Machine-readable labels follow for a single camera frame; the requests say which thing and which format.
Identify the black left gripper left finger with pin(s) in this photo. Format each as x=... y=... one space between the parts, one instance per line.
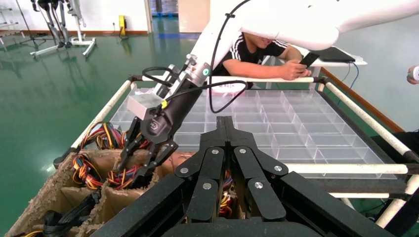
x=204 y=183

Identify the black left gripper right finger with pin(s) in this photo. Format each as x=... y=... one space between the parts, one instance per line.
x=262 y=196

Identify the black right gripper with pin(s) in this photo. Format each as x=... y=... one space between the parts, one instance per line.
x=160 y=126

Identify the black smartphone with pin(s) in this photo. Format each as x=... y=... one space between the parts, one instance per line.
x=309 y=60

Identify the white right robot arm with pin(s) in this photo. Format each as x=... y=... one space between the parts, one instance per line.
x=294 y=23

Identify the bystander forearm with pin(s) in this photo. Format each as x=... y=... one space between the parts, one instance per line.
x=258 y=70
x=294 y=54

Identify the bystander hand holding phone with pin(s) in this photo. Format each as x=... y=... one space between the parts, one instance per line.
x=294 y=70

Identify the bystander hand with white band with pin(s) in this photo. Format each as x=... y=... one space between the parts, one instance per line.
x=413 y=75

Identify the clear plastic compartment tray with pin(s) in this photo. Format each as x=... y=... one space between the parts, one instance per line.
x=311 y=130

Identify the brown cardboard divider box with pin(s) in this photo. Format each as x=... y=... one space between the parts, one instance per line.
x=49 y=196

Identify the white wheeled equipment stand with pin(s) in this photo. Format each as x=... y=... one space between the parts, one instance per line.
x=88 y=47

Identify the person in black shirt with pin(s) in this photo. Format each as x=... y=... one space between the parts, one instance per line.
x=242 y=52

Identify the beige door panel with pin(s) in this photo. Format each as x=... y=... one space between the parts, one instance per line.
x=194 y=16

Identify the black laptop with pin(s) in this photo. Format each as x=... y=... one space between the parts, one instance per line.
x=334 y=55

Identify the white desk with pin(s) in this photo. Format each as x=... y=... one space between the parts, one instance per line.
x=360 y=61

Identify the grey metal rack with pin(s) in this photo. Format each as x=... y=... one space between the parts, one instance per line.
x=9 y=33

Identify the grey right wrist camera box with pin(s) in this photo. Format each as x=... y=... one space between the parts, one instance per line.
x=144 y=104

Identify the white pipe rack frame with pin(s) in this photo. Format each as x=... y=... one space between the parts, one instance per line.
x=343 y=168

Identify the yellow box on post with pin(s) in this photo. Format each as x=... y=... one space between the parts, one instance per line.
x=122 y=24

